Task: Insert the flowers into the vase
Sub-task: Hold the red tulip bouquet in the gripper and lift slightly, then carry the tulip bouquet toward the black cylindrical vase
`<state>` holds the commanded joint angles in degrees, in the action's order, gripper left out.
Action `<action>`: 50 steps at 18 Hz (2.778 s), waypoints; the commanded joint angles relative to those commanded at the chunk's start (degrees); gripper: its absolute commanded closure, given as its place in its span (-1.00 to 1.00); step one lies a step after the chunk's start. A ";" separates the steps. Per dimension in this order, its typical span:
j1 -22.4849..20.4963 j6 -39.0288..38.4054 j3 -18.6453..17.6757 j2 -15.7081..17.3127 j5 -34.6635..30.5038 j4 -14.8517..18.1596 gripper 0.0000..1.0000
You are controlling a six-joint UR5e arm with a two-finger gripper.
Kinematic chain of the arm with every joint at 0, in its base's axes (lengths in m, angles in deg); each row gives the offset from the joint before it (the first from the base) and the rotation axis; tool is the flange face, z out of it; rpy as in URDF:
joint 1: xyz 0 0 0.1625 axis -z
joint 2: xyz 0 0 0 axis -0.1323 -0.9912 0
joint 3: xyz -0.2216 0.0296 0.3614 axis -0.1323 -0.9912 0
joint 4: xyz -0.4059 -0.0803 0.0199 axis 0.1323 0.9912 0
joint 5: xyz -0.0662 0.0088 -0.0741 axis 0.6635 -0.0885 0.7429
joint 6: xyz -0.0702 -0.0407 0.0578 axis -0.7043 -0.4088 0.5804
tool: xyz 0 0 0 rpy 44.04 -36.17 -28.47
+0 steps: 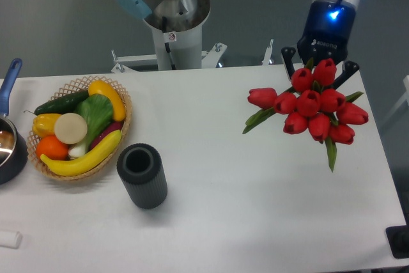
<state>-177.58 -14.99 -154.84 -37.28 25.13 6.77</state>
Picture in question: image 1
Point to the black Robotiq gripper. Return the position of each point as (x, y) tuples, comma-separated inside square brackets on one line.
[(326, 34)]

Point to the red tulip bouquet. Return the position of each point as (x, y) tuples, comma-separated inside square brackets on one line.
[(312, 103)]

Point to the dark grey ribbed vase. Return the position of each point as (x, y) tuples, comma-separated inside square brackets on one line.
[(141, 170)]

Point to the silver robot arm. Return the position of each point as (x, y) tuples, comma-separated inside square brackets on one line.
[(326, 34)]

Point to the black device at edge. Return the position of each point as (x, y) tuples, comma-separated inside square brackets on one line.
[(398, 241)]

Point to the purple eggplant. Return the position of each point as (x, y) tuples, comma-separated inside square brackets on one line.
[(110, 128)]

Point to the yellow squash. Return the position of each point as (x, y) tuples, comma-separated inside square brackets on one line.
[(103, 88)]

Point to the green bok choy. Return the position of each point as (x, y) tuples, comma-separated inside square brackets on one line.
[(97, 111)]

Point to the yellow banana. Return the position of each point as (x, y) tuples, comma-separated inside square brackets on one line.
[(88, 161)]

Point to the green cucumber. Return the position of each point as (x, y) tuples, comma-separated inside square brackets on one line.
[(62, 105)]

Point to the beige round disc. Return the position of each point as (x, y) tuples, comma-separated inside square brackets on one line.
[(70, 128)]

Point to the orange fruit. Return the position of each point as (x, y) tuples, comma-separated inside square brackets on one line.
[(52, 147)]

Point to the yellow bell pepper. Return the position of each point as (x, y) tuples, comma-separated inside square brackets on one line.
[(43, 124)]

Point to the white cylinder object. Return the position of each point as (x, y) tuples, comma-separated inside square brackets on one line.
[(10, 239)]

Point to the white frame at right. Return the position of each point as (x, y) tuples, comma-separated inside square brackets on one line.
[(398, 108)]

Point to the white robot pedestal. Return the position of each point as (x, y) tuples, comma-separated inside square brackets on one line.
[(176, 27)]

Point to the white metal frame bracket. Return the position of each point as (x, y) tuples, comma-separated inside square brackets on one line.
[(126, 64)]

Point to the dark pot blue handle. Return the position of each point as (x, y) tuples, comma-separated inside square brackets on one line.
[(13, 145)]

